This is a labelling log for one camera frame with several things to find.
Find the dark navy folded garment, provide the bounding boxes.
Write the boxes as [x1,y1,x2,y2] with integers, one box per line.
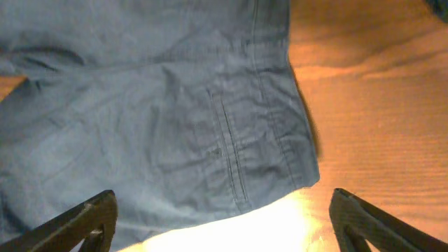
[425,0,448,22]

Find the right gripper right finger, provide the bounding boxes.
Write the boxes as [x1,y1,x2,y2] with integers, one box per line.
[329,188,447,252]

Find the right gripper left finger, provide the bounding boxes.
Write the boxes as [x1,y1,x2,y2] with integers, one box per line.
[1,190,118,252]

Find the grey folded shorts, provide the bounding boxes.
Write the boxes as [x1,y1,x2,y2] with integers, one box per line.
[1,0,320,251]

